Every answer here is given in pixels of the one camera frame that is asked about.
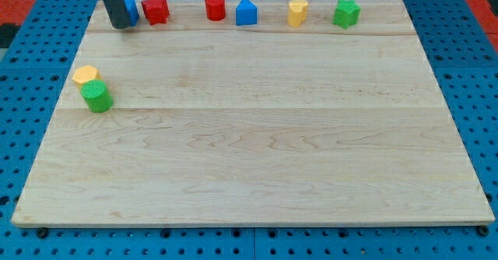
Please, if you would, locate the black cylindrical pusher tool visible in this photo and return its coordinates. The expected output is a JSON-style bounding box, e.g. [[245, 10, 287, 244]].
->
[[102, 0, 132, 30]]

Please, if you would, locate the yellow hexagon block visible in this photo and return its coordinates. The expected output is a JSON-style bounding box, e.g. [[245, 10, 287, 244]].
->
[[72, 65, 101, 90]]

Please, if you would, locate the wooden board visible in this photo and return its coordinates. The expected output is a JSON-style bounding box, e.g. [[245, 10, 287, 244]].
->
[[12, 0, 495, 228]]

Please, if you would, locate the blue cube block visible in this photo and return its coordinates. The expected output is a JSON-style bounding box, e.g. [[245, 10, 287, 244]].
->
[[124, 0, 139, 26]]

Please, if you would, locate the red star block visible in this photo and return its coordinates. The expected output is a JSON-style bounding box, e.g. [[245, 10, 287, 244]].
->
[[141, 0, 169, 25]]

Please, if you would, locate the green cylinder block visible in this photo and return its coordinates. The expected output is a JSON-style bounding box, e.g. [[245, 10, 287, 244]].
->
[[80, 79, 114, 113]]

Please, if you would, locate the red cylinder block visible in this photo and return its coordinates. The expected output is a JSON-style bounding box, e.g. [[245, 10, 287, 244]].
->
[[205, 0, 226, 21]]

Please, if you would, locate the blue triangle block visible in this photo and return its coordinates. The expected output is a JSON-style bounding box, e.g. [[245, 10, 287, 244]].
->
[[235, 0, 258, 26]]

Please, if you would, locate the yellow heart block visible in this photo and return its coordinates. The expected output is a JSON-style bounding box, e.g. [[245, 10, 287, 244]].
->
[[287, 0, 308, 27]]

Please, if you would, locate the green star block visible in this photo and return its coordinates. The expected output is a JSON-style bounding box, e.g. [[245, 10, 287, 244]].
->
[[332, 0, 361, 29]]

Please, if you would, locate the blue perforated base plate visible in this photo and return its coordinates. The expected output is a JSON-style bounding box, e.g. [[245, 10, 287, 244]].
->
[[1, 0, 497, 259]]

